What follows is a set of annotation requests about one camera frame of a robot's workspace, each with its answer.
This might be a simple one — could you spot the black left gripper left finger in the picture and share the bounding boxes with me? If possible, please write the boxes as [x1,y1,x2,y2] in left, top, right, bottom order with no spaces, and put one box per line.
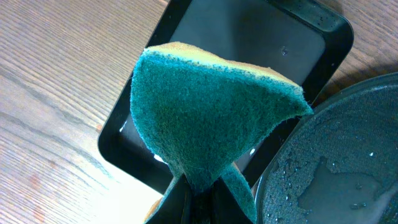
[146,175,193,224]

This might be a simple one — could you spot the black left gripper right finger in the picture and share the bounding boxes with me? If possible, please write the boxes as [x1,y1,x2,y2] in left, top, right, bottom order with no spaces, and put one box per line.
[211,177,253,224]

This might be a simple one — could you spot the green yellow sponge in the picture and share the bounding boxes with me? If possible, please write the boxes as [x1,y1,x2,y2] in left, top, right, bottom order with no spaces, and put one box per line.
[130,42,313,223]

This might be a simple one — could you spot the black round tray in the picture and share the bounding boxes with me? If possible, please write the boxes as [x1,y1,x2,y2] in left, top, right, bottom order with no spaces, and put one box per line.
[255,73,397,224]

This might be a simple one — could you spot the black rectangular tray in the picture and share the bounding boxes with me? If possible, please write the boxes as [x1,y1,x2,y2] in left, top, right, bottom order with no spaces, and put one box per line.
[98,0,354,194]

